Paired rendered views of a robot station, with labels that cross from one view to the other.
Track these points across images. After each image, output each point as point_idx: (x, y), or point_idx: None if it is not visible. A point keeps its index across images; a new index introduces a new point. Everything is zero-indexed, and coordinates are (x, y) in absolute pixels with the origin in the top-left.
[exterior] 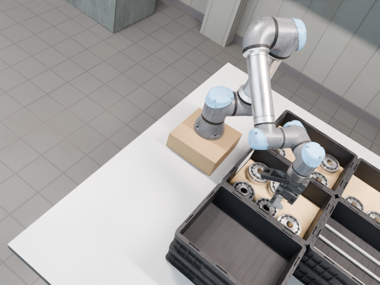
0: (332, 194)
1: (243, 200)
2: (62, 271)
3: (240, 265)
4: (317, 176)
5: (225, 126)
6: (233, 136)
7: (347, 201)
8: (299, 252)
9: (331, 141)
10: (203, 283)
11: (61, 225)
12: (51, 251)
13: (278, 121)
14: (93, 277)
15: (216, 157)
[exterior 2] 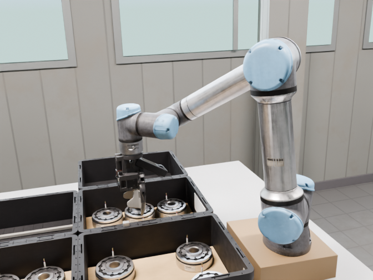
0: (83, 230)
1: (157, 178)
2: (205, 169)
3: None
4: (119, 266)
5: (285, 259)
6: (260, 255)
7: (60, 238)
8: (81, 184)
9: None
10: None
11: (237, 174)
12: (221, 168)
13: (232, 246)
14: (190, 175)
15: (234, 225)
